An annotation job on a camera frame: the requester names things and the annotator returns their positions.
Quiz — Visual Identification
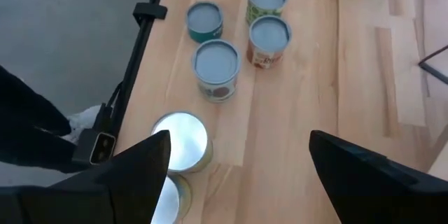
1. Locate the mixed vegetables labelled can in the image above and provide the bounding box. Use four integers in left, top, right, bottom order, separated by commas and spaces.
191, 38, 242, 104

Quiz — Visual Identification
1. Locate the green oranges labelled can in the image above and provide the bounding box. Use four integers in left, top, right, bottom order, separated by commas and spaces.
150, 111, 214, 175

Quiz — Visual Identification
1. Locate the black table edge frame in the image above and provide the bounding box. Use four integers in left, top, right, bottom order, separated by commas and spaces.
104, 0, 171, 137

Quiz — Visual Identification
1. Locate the small black table camera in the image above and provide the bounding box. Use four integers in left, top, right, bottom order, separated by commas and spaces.
71, 128, 117, 167

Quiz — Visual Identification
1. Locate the carrots labelled can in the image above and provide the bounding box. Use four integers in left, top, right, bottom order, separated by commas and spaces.
150, 174, 193, 224

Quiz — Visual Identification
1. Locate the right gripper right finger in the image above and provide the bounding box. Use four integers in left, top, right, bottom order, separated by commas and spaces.
309, 129, 448, 224

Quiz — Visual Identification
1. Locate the black frame clamp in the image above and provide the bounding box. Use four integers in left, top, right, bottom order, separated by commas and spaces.
132, 2, 168, 27

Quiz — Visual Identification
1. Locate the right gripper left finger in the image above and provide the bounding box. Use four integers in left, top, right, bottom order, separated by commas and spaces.
0, 129, 172, 224

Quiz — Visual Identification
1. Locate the can with red brown label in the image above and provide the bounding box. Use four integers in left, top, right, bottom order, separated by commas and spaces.
246, 15, 293, 70

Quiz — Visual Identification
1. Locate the short teal can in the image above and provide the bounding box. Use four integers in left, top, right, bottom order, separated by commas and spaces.
185, 1, 224, 44

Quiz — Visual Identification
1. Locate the white crumpled object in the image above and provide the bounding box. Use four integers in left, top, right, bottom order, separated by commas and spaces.
66, 104, 102, 144

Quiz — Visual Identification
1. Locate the black camera cable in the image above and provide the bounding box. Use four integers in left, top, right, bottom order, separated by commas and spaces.
92, 80, 124, 132

